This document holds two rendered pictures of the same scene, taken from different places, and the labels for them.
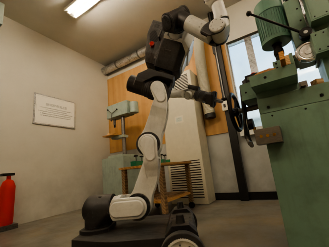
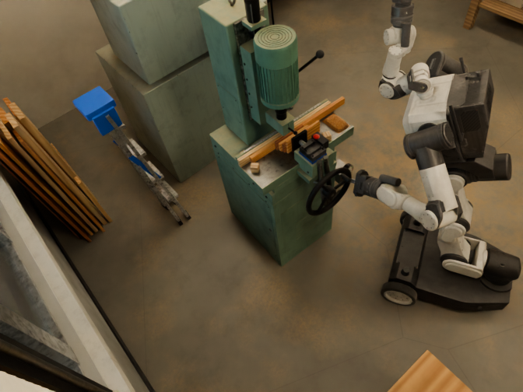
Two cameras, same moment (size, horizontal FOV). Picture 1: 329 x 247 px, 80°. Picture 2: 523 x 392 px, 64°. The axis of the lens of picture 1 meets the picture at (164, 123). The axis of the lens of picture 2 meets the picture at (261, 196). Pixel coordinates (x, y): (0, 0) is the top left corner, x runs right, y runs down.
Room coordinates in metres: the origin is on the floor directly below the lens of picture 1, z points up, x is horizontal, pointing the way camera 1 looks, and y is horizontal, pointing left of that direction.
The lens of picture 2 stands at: (2.53, -0.28, 2.48)
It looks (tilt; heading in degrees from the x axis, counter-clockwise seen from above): 54 degrees down; 207
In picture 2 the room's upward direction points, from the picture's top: 10 degrees counter-clockwise
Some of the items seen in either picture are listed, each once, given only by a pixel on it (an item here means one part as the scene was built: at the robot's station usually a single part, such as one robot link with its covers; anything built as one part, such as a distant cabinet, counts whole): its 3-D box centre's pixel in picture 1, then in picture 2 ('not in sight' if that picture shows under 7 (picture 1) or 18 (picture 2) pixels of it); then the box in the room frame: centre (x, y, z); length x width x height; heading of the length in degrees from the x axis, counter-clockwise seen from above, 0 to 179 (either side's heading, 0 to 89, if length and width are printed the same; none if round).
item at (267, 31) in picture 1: (271, 24); (277, 68); (1.16, -0.80, 1.35); 0.18 x 0.18 x 0.31
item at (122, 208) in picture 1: (131, 205); (464, 255); (1.20, 0.24, 0.28); 0.21 x 0.20 x 0.13; 87
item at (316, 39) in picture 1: (320, 44); not in sight; (0.93, -0.86, 1.02); 0.09 x 0.07 x 0.12; 147
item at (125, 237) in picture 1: (138, 221); (454, 260); (1.20, 0.21, 0.19); 0.64 x 0.52 x 0.33; 87
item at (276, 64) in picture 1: (286, 65); (279, 121); (1.15, -0.81, 1.03); 0.14 x 0.07 x 0.09; 57
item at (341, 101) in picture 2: (285, 77); (299, 128); (1.07, -0.74, 0.92); 0.62 x 0.02 x 0.04; 147
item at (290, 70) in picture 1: (269, 93); (302, 153); (1.19, -0.69, 0.87); 0.61 x 0.30 x 0.06; 147
